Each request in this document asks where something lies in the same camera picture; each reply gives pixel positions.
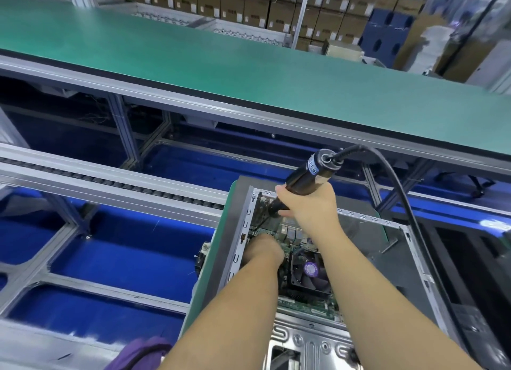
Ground person's right hand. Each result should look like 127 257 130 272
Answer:
274 179 346 243

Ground person's left hand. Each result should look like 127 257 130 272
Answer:
242 235 286 271

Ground black CPU cooler fan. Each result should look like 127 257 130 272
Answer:
287 247 330 295

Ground green motherboard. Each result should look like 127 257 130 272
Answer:
251 214 340 320

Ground grey metal computer case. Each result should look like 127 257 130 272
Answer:
179 176 464 370

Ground black electric screwdriver with cable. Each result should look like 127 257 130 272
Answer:
334 144 464 343

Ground person's right forearm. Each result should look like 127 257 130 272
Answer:
315 230 484 370

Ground person's left forearm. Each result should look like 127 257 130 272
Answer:
158 258 284 370

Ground stack of cardboard boxes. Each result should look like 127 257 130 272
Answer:
92 0 404 47

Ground green conveyor belt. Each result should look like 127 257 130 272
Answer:
0 0 511 159

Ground grey flat metal rail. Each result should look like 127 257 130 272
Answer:
0 142 228 229

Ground grey roller conveyor rail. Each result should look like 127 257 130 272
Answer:
0 318 121 370

